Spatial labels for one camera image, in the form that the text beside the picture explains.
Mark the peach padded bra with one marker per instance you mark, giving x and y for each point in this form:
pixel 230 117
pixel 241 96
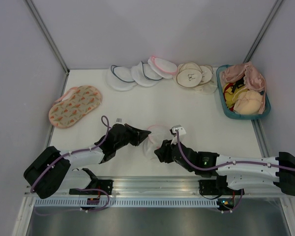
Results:
pixel 249 103

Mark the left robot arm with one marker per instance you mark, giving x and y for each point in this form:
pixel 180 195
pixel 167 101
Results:
pixel 54 169

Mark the aluminium mounting rail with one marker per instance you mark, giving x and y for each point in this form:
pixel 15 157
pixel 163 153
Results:
pixel 174 187

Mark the beige laundry bag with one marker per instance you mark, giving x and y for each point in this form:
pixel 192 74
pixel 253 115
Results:
pixel 189 75
pixel 208 85

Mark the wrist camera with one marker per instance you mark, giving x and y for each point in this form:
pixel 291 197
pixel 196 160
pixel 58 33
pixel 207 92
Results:
pixel 119 120
pixel 178 133

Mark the yellow bra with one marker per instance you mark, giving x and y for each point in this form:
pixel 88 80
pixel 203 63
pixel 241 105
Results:
pixel 231 93

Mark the white bag blue trim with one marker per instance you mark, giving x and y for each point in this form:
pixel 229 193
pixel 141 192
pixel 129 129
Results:
pixel 144 75
pixel 119 78

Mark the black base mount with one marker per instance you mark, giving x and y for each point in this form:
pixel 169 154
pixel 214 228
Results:
pixel 213 189
pixel 98 186

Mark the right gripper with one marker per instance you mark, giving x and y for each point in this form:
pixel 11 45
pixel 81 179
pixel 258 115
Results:
pixel 164 150

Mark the pink satin bra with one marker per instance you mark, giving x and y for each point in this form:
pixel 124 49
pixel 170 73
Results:
pixel 252 78

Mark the beige laundry bag front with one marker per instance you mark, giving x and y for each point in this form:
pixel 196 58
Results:
pixel 189 75

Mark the white slotted cable duct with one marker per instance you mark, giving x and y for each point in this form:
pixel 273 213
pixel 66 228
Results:
pixel 126 202

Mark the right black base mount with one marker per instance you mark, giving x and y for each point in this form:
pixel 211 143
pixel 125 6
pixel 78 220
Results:
pixel 213 189

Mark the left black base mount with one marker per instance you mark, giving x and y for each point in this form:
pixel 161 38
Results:
pixel 98 186

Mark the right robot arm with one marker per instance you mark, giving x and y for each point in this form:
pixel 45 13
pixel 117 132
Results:
pixel 233 173

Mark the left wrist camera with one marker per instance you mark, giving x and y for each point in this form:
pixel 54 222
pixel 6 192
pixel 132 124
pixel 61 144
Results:
pixel 119 120

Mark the white bag pink trim back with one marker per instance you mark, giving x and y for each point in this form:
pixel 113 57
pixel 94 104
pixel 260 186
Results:
pixel 162 67

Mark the white bag blue trim right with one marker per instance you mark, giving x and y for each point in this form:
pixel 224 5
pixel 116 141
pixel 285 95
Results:
pixel 144 75

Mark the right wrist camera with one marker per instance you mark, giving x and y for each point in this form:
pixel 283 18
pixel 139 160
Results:
pixel 178 133

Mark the white bag blue trim left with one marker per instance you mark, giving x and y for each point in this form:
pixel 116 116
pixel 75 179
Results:
pixel 119 78

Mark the teal plastic basket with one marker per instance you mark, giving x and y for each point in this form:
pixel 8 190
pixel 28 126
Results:
pixel 234 115

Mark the beige laundry bag rear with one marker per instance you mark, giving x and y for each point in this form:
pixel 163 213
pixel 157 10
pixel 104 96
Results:
pixel 208 85

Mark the floral patterned laundry bag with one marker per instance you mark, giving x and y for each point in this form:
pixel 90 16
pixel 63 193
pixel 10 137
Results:
pixel 76 103

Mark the white mesh bag pink trim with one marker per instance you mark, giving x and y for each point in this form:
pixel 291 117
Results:
pixel 158 134

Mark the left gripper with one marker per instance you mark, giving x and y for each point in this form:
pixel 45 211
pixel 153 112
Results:
pixel 139 135

